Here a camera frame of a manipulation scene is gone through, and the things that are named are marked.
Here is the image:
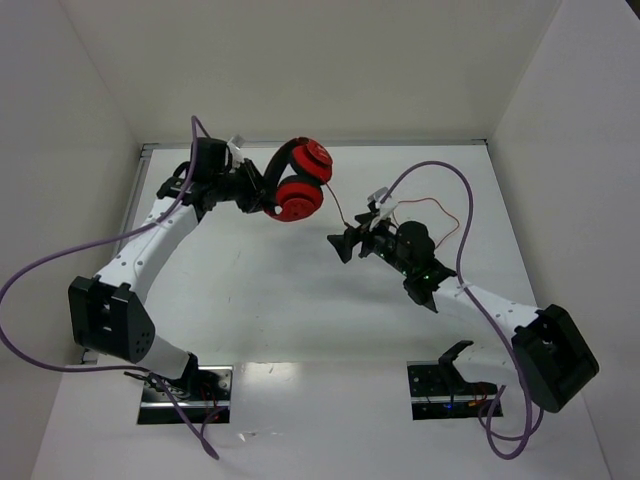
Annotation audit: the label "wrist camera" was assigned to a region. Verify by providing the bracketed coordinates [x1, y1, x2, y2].
[191, 135, 244, 183]
[367, 187, 398, 221]

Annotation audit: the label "red headphone cable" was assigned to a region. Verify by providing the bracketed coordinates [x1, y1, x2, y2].
[324, 180, 462, 249]

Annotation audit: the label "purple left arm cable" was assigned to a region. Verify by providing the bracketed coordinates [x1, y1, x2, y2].
[0, 115, 221, 460]

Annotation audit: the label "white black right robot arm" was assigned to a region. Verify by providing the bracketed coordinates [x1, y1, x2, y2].
[327, 213, 600, 413]

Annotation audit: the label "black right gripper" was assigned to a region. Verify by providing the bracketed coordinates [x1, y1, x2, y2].
[327, 211, 413, 276]

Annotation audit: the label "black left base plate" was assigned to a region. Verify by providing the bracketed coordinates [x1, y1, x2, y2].
[137, 365, 234, 426]

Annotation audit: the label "red black headphones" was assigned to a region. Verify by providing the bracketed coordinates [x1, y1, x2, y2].
[264, 137, 333, 222]

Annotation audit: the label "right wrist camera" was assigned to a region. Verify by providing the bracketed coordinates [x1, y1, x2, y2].
[367, 187, 398, 221]

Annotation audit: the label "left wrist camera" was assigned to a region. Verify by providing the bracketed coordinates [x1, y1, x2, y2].
[191, 135, 244, 183]

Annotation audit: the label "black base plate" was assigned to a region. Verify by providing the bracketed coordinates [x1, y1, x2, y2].
[137, 365, 234, 426]
[407, 362, 498, 421]

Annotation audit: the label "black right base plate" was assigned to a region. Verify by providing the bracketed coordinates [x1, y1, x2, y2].
[407, 362, 498, 421]

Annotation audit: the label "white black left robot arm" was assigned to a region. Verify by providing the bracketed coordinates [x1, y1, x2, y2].
[68, 158, 266, 398]

